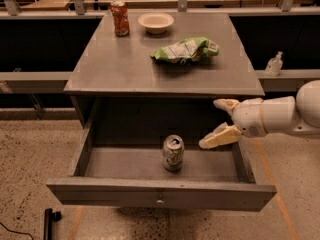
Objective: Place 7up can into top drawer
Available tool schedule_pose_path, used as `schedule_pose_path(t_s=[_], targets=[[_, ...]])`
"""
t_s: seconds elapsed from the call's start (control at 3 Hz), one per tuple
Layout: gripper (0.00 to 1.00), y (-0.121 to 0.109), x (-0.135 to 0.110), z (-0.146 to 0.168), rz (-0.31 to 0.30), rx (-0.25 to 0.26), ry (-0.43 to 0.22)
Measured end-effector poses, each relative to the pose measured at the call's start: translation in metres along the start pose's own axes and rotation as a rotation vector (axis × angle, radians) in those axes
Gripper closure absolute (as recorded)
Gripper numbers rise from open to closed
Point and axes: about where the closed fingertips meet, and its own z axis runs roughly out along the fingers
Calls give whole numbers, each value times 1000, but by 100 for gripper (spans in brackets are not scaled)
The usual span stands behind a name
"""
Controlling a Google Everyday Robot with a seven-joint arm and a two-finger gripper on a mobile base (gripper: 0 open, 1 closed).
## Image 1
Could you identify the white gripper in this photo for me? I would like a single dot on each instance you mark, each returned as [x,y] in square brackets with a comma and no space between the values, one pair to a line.
[248,118]

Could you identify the green chip bag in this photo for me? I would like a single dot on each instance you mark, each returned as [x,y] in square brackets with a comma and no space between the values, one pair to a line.
[187,50]

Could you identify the open grey top drawer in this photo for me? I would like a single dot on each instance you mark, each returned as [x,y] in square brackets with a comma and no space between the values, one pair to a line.
[119,160]

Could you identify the silver 7up soda can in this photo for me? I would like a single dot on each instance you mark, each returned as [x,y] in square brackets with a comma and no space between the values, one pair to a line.
[172,153]

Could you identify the orange soda can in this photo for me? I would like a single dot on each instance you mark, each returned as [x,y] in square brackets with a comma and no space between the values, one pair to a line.
[120,18]

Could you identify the grey wooden cabinet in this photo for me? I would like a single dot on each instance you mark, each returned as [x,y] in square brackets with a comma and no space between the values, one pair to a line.
[122,66]

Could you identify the clear hand sanitizer bottle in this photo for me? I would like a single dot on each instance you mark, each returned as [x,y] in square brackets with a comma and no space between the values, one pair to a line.
[274,65]

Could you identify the grey metal railing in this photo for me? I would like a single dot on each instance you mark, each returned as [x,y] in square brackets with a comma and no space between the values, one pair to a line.
[42,40]

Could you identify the black floor stand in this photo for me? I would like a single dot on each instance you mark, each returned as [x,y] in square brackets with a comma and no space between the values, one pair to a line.
[49,218]

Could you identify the white paper bowl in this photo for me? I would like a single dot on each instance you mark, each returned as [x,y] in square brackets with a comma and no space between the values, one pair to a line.
[156,23]

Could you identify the round metal drawer knob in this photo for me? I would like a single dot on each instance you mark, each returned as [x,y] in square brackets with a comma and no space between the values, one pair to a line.
[160,202]

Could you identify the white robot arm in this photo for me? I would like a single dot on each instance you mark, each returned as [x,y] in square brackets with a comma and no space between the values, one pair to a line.
[296,116]

